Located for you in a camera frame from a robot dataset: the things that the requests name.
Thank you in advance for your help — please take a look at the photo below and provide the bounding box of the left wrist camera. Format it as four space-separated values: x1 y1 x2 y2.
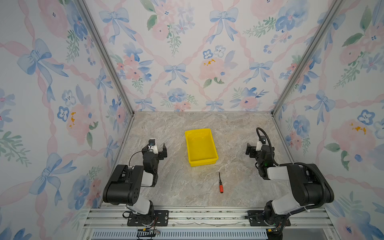
148 138 159 155

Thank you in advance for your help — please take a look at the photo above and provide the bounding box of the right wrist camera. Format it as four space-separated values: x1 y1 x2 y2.
256 136 267 151

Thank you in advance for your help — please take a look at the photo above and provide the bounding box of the aluminium rail frame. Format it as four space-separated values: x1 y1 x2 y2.
78 205 340 240

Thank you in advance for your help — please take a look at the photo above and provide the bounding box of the corner aluminium post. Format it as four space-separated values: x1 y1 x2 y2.
271 0 344 117
74 0 134 117

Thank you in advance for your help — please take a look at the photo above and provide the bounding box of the yellow plastic bin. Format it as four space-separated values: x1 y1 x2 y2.
185 129 219 167

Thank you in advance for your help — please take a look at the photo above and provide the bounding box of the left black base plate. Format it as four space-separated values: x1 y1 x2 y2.
124 210 170 227

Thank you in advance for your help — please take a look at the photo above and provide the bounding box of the left corner aluminium post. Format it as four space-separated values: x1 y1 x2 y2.
74 0 134 117

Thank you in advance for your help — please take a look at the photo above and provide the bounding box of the right corner aluminium post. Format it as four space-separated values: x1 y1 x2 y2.
271 0 344 117

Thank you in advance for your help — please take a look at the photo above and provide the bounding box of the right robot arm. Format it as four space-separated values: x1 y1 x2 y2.
245 144 335 230

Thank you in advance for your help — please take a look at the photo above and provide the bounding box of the right black corrugated cable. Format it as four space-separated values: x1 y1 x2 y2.
255 127 329 211

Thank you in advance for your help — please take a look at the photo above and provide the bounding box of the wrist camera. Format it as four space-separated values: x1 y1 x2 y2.
148 138 159 155
256 136 267 151

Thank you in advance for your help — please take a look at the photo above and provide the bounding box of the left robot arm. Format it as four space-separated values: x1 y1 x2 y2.
103 139 169 228

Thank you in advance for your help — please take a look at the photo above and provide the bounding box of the red handled screwdriver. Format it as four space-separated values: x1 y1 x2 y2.
219 173 224 194

